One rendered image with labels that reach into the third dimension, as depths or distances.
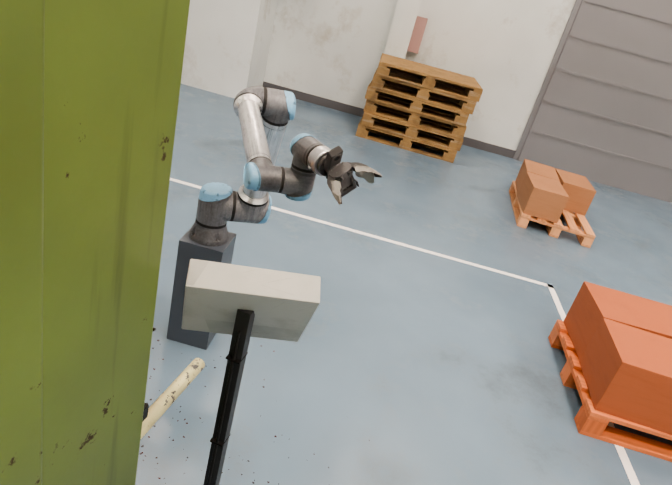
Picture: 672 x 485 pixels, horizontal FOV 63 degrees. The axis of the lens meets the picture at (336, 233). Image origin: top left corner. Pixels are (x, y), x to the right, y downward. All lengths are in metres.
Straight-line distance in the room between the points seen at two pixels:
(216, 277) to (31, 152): 0.80
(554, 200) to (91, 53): 5.37
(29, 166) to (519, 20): 7.89
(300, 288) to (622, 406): 2.33
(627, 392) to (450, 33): 5.95
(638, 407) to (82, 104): 3.08
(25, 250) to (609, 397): 3.03
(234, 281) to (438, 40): 7.09
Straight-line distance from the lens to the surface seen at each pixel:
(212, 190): 2.65
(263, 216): 2.69
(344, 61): 8.34
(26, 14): 0.64
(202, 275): 1.41
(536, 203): 5.92
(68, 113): 0.88
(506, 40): 8.33
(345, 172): 1.66
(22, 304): 0.77
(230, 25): 7.68
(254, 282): 1.42
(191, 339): 3.02
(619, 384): 3.32
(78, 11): 0.85
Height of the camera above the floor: 1.94
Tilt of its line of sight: 26 degrees down
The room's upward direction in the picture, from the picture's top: 15 degrees clockwise
